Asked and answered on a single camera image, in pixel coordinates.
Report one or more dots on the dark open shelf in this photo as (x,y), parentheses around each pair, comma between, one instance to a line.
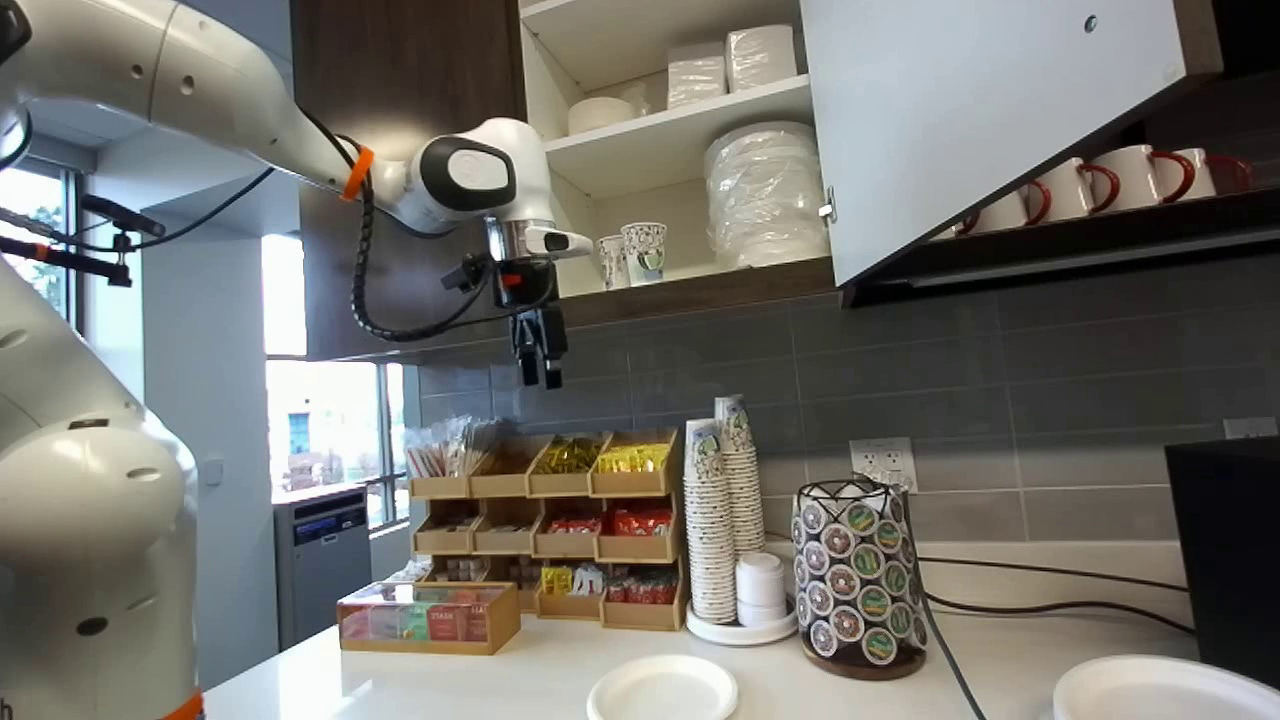
(1067,262)

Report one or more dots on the white napkin pack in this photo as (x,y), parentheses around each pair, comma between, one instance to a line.
(695,75)
(760,59)

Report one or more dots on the dark brown wood cabinet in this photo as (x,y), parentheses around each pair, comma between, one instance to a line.
(403,65)

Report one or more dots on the tall patterned cup stack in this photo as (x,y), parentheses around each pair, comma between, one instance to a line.
(740,467)
(710,523)

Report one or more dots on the wooden tea bag box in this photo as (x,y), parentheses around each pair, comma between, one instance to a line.
(426,620)

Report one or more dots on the black coffee machine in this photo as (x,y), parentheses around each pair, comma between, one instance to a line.
(1232,562)

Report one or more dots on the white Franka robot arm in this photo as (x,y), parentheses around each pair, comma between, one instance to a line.
(163,65)

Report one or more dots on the white cup lid stack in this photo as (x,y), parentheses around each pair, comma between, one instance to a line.
(760,584)

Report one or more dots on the white paper plate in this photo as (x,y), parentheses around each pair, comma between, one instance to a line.
(663,689)

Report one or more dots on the white round cup tray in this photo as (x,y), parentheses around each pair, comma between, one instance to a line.
(740,633)

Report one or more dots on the white open cabinet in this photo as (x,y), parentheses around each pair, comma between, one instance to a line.
(626,154)

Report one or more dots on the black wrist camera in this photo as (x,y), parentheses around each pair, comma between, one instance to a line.
(505,282)

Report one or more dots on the white wall outlet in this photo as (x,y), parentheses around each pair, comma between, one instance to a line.
(887,462)

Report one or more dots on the white bowl stack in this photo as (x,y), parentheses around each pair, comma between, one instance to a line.
(600,112)

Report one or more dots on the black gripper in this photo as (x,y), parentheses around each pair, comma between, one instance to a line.
(540,325)

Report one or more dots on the wooden snack organizer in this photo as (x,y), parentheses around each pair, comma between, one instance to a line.
(561,513)

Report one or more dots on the white cabinet door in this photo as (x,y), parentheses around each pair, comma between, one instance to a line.
(987,120)

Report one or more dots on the wrapped white plate stack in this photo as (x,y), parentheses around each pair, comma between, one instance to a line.
(766,195)

